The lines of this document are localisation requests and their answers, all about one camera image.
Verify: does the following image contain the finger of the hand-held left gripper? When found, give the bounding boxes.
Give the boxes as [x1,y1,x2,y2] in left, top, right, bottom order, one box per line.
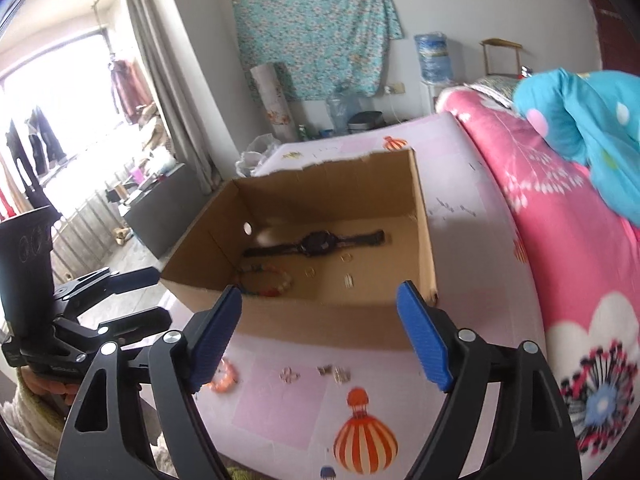
[51,307,173,367]
[52,266,162,319]

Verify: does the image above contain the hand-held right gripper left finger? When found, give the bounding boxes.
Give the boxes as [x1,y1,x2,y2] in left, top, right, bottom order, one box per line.
[54,284,244,480]

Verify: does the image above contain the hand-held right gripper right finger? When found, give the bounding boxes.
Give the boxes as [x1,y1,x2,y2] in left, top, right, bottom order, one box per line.
[396,280,583,480]

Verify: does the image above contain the orange pink bead bracelet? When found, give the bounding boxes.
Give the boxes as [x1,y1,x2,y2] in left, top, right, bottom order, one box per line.
[207,360,238,393]

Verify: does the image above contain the multicolour bead bracelet with teal beads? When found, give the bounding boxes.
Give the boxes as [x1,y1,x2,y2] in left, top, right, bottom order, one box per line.
[235,265,295,298]

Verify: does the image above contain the brown cardboard box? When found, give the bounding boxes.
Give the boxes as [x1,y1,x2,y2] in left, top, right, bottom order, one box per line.
[160,147,440,353]

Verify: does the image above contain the person's left forearm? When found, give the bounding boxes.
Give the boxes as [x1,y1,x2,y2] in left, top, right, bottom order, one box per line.
[0,385,68,471]

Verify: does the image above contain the person's left hand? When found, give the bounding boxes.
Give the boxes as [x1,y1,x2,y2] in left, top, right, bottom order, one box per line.
[22,372,83,416]

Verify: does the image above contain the metal window railing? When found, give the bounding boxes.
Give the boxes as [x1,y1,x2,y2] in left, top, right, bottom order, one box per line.
[47,187,131,281]

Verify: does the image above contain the dark low cabinet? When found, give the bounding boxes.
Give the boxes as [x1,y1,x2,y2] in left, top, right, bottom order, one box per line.
[122,162,216,261]

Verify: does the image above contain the hanging red garment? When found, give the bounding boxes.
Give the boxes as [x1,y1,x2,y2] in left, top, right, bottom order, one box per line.
[0,152,18,221]

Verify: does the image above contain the hanging dark garment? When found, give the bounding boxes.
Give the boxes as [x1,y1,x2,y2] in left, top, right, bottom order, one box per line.
[5,119,41,211]

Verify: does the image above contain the black smartwatch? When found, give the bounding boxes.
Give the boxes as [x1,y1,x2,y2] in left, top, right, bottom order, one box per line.
[242,229,387,261]

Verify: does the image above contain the green shag rug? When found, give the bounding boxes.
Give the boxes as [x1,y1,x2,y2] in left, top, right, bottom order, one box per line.
[220,465,271,480]

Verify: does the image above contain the hanging dark pants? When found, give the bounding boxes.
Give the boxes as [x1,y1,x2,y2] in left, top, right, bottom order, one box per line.
[27,105,68,173]

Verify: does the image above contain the white plastic bag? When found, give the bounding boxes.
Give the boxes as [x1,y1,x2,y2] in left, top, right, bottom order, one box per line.
[235,134,281,178]

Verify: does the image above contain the pink floral quilt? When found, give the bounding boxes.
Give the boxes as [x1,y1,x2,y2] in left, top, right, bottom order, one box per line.
[435,82,640,476]

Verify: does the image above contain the hanging red-brown coat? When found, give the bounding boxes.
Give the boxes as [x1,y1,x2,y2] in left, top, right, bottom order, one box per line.
[109,57,153,126]

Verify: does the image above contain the grey curtain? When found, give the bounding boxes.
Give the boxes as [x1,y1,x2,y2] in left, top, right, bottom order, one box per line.
[117,0,223,196]

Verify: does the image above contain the rolled floral sheet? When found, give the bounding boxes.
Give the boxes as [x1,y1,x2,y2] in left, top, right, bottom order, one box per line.
[250,62,297,143]

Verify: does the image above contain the white water dispenser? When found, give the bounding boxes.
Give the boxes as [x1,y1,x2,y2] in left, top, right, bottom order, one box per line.
[419,79,458,116]

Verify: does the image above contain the clear water jug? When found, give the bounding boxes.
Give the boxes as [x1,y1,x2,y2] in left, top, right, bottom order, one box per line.
[326,82,362,136]

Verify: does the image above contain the lace-edged floral pillow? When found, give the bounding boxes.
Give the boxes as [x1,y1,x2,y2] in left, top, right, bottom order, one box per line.
[465,76,523,111]

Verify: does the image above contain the blue dotted quilt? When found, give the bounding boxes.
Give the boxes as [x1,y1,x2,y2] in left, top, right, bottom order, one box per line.
[512,67,640,231]

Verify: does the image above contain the blue water jug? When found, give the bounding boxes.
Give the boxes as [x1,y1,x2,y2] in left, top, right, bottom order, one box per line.
[414,32,451,83]

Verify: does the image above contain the wooden chair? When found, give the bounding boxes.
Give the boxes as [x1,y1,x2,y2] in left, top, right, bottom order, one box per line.
[480,37,526,81]

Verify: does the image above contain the dark wooden door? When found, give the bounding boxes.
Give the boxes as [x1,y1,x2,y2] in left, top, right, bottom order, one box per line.
[582,0,640,71]

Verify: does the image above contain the teal floral wall cloth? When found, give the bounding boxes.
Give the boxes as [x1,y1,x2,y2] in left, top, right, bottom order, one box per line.
[232,0,403,101]

